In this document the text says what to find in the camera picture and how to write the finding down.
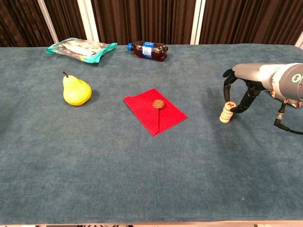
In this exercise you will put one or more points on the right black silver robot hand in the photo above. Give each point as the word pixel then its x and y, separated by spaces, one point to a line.
pixel 255 73

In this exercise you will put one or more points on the round wooden chess piece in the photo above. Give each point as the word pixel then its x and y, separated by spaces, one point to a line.
pixel 225 117
pixel 226 114
pixel 224 120
pixel 230 105
pixel 226 111

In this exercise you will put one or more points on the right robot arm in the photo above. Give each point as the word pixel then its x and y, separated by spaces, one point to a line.
pixel 291 80

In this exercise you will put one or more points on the gold red snack package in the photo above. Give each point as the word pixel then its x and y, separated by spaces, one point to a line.
pixel 296 104

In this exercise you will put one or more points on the small cola bottle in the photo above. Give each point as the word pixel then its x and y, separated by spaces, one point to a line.
pixel 154 50

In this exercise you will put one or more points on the red envelope with gold seal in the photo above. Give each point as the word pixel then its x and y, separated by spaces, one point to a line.
pixel 146 113

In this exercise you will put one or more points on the black pleated curtain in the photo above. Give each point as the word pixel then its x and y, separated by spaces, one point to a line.
pixel 142 21

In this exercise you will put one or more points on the teal snack bag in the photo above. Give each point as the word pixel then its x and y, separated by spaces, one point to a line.
pixel 80 49

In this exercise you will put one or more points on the yellow pear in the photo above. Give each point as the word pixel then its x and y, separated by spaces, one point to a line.
pixel 75 92

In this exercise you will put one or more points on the teal table cloth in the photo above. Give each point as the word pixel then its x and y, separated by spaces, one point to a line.
pixel 94 165

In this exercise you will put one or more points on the wide white frame post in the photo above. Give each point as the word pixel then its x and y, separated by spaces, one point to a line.
pixel 197 21
pixel 87 21
pixel 300 41

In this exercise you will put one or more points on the thin white frame post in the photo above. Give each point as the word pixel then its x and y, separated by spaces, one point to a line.
pixel 48 22

